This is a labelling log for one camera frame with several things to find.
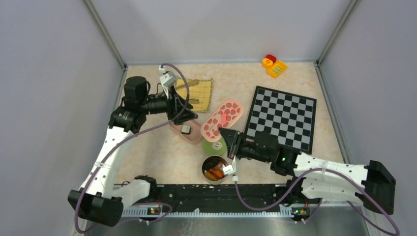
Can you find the silver metal tongs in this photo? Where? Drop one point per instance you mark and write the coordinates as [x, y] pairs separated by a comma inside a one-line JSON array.
[[194, 95]]

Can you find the pink lunch box lid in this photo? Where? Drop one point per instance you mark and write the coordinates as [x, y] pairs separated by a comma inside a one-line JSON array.
[[229, 112]]

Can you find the orange round toy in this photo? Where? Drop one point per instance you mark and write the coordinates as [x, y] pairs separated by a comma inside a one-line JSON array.
[[267, 63]]

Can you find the orange fried food piece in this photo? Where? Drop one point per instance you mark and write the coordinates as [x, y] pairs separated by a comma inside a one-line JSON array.
[[210, 176]]

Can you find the aluminium frame rail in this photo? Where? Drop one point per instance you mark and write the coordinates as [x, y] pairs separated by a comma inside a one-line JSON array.
[[290, 215]]

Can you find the orange chicken drumstick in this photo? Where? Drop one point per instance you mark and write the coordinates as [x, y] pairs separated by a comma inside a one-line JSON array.
[[218, 173]]

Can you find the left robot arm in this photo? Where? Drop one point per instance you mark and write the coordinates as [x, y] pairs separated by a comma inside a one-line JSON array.
[[139, 112]]

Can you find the brown meat piece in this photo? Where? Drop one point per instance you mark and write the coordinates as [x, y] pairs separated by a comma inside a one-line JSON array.
[[217, 166]]

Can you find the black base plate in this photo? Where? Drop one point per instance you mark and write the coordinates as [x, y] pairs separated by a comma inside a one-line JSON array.
[[221, 198]]

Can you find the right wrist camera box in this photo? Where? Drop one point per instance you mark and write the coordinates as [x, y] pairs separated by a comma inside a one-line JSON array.
[[228, 170]]

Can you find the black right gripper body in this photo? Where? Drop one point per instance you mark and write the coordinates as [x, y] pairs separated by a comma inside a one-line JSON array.
[[247, 148]]

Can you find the bamboo mat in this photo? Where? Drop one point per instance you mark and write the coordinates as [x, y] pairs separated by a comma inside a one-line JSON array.
[[205, 88]]

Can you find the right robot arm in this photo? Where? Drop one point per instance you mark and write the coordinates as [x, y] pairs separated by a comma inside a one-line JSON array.
[[371, 184]]

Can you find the checkerboard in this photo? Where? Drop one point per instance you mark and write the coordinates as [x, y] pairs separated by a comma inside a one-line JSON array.
[[287, 116]]

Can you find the green round lid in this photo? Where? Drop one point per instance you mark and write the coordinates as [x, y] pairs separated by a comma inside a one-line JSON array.
[[217, 148]]

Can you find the white rice sushi cube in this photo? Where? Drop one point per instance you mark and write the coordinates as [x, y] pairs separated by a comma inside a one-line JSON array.
[[186, 129]]

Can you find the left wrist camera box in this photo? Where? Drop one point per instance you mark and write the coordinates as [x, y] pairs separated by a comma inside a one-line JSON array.
[[168, 80]]

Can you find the pink lunch box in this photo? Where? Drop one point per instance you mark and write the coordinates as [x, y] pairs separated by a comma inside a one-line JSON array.
[[194, 137]]

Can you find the round steel container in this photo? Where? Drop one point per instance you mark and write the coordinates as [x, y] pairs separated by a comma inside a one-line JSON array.
[[205, 168]]

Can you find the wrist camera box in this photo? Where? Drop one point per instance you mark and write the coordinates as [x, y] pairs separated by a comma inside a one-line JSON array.
[[228, 170], [168, 80]]

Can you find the red toy block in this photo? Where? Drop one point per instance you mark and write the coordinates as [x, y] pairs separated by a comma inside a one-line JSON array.
[[271, 58]]

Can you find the dark seaweed roll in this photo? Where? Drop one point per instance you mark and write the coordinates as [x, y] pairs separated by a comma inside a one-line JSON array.
[[213, 160]]

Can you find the yellow toy block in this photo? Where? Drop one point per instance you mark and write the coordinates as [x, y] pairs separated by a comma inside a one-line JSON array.
[[276, 69]]

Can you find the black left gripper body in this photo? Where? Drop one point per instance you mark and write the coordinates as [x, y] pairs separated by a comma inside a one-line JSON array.
[[160, 103]]

